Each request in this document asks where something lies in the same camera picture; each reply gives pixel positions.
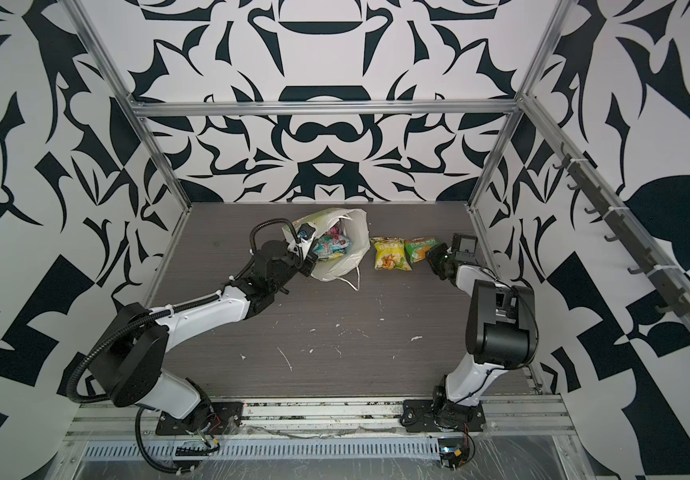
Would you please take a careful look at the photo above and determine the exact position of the teal snack packet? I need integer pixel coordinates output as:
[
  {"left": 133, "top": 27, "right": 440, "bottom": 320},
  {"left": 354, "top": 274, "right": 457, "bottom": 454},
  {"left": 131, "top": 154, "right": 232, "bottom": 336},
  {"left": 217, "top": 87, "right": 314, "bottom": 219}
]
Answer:
[{"left": 312, "top": 234, "right": 351, "bottom": 261}]

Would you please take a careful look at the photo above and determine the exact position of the white floral paper bag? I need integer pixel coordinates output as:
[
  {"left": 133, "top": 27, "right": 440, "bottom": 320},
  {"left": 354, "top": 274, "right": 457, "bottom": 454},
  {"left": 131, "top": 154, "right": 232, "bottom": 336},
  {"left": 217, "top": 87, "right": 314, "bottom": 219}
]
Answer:
[{"left": 282, "top": 208, "right": 370, "bottom": 291}]

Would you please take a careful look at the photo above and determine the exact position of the small electronics board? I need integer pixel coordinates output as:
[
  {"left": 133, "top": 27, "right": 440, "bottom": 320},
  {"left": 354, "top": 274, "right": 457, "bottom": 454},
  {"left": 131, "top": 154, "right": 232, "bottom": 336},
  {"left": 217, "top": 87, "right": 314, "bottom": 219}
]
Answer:
[{"left": 438, "top": 437, "right": 475, "bottom": 470}]

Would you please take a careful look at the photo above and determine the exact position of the yellow snack packet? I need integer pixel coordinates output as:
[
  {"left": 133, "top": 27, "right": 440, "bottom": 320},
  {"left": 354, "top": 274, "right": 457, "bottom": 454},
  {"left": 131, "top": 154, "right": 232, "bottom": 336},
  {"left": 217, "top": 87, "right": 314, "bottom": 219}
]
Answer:
[{"left": 370, "top": 237, "right": 412, "bottom": 271}]

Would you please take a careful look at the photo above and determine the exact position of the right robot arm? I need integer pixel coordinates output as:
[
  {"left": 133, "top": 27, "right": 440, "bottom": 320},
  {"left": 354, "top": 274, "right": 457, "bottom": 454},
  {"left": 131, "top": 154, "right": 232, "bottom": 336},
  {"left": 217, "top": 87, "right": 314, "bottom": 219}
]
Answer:
[{"left": 426, "top": 233, "right": 539, "bottom": 414}]

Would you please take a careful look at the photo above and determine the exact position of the white slotted cable duct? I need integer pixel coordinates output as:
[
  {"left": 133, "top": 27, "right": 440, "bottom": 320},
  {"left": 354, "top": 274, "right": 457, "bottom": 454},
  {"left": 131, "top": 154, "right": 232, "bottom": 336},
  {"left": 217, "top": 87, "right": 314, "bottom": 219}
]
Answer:
[{"left": 83, "top": 437, "right": 441, "bottom": 461}]

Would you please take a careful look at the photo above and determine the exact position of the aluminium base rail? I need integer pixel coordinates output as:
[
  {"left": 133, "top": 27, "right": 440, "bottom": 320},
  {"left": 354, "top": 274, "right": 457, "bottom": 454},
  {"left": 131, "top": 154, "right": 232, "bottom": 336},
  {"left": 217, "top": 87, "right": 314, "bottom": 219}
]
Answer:
[{"left": 65, "top": 392, "right": 577, "bottom": 442}]

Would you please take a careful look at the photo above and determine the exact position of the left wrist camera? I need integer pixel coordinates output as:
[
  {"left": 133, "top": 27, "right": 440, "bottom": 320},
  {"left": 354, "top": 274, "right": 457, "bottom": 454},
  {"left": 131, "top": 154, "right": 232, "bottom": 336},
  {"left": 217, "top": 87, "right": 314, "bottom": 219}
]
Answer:
[{"left": 296, "top": 222, "right": 317, "bottom": 243}]

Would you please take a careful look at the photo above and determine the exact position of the black corrugated cable hose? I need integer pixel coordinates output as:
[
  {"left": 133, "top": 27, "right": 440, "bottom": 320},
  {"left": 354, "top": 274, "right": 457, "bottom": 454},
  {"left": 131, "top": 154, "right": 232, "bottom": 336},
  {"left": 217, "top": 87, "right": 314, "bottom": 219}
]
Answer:
[{"left": 65, "top": 217, "right": 301, "bottom": 475}]

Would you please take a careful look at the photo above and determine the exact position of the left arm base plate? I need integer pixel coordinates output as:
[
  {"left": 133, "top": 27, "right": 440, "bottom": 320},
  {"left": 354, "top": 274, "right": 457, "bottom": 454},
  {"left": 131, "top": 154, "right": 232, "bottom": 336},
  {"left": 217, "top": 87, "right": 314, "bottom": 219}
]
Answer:
[{"left": 155, "top": 401, "right": 244, "bottom": 436}]

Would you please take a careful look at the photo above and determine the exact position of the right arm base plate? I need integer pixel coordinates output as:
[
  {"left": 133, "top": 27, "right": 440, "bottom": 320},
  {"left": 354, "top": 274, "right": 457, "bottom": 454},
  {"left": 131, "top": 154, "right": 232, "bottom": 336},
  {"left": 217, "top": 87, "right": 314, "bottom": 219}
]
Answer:
[{"left": 399, "top": 400, "right": 486, "bottom": 433}]

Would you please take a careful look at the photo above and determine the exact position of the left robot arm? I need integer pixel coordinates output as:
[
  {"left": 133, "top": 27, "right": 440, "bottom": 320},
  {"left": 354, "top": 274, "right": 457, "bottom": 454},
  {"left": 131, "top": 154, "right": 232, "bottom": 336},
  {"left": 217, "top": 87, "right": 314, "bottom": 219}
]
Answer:
[{"left": 87, "top": 240, "right": 317, "bottom": 420}]

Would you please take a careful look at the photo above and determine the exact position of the black wall hook rack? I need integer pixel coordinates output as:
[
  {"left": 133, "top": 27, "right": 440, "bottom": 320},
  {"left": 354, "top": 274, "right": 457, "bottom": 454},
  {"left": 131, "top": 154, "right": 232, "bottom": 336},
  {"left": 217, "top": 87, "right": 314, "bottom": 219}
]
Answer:
[{"left": 553, "top": 143, "right": 690, "bottom": 317}]

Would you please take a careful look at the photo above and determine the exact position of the green snack packet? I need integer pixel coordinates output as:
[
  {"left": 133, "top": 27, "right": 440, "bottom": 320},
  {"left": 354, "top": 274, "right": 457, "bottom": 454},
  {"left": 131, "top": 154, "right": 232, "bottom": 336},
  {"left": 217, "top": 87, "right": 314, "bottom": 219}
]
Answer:
[{"left": 404, "top": 237, "right": 440, "bottom": 264}]

